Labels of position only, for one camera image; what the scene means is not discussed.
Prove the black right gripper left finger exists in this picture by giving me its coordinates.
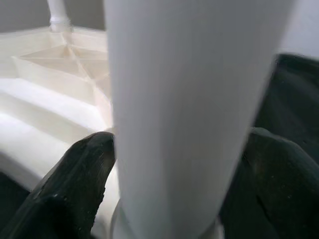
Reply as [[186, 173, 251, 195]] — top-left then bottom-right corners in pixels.
[[0, 131, 118, 239]]

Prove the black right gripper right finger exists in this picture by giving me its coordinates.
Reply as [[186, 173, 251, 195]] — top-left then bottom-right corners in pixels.
[[218, 126, 319, 239]]

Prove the white plastic children table top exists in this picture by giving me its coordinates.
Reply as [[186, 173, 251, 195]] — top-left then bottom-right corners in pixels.
[[0, 26, 121, 239]]

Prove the white plastic table leg tube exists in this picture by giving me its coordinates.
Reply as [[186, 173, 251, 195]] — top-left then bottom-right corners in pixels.
[[103, 0, 294, 239], [47, 0, 73, 33]]

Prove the black tablecloth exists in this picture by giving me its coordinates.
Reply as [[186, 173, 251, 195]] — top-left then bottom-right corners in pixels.
[[0, 53, 319, 219]]

